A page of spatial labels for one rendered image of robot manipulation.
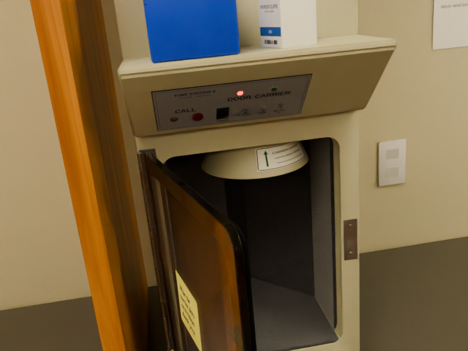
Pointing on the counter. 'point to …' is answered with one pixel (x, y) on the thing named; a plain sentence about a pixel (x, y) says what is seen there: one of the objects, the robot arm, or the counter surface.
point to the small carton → (287, 23)
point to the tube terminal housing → (251, 29)
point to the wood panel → (95, 165)
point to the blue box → (191, 29)
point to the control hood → (338, 73)
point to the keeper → (350, 239)
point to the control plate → (164, 108)
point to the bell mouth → (255, 161)
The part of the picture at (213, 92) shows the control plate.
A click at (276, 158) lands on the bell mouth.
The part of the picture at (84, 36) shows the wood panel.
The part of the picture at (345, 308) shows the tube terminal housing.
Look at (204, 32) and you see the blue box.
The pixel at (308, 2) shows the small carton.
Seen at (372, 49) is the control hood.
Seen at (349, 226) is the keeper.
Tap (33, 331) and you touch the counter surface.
